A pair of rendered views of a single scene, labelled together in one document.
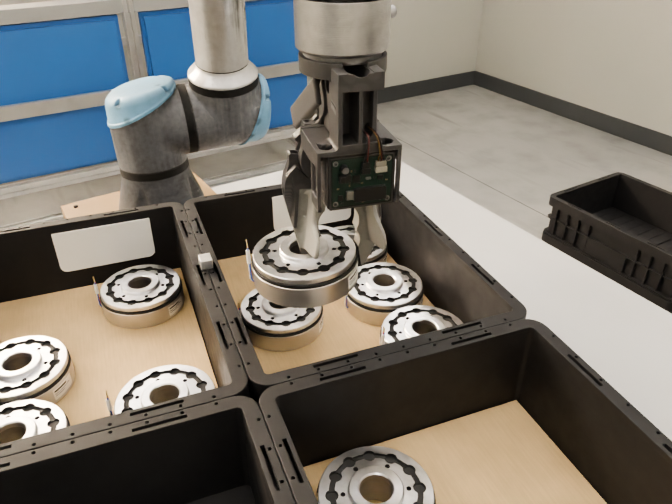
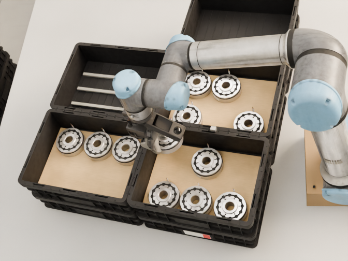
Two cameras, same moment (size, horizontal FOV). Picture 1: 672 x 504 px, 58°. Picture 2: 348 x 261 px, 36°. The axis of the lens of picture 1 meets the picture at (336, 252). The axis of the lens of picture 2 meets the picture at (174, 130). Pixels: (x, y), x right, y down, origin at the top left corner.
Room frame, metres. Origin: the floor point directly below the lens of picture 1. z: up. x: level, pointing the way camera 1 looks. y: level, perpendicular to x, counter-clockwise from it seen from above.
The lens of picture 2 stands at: (1.26, -0.44, 2.43)
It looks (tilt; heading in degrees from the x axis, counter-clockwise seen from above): 58 degrees down; 146
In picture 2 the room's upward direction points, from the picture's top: 23 degrees counter-clockwise
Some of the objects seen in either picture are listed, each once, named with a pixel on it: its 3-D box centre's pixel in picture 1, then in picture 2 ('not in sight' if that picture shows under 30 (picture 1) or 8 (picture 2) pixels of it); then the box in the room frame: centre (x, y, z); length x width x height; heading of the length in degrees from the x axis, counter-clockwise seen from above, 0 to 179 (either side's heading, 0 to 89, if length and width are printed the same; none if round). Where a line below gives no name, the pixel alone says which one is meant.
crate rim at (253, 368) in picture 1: (331, 256); (198, 172); (0.63, 0.01, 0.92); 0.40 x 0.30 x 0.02; 21
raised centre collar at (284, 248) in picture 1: (304, 248); (164, 134); (0.51, 0.03, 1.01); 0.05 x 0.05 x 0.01
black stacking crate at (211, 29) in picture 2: not in sight; (239, 33); (0.42, 0.56, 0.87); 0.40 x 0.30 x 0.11; 21
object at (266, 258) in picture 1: (304, 252); (165, 135); (0.51, 0.03, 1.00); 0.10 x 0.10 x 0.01
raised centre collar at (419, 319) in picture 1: (424, 329); (163, 194); (0.56, -0.10, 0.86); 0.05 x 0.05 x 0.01
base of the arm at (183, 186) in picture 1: (158, 186); not in sight; (0.98, 0.31, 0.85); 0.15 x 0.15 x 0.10
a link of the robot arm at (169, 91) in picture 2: not in sight; (168, 89); (0.58, 0.05, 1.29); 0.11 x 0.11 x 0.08; 22
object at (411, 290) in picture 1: (384, 284); (195, 200); (0.66, -0.06, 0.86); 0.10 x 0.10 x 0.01
